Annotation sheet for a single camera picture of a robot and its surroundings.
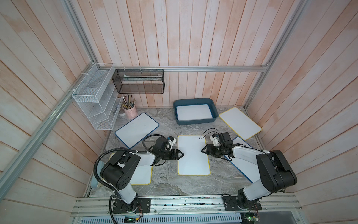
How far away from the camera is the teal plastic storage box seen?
1127 mm

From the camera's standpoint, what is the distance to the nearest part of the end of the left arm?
2.39 feet

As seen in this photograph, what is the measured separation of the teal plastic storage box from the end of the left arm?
1.09 feet
